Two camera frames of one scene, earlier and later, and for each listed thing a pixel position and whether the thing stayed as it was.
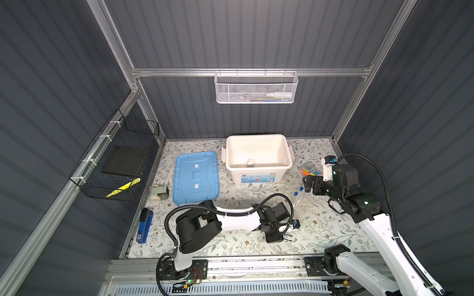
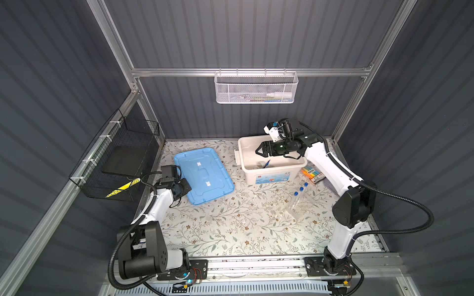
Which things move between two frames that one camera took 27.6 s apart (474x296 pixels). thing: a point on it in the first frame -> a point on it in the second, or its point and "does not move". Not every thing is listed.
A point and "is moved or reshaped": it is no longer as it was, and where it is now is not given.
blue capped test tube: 295,194 does not move
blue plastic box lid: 195,177 is moved or reshaped
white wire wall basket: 252,87 does not move
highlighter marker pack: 310,170 does not move
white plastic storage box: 258,158 is moved or reshaped
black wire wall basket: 114,166 does not move
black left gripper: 274,239 -> 181,181
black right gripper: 317,180 -> 266,147
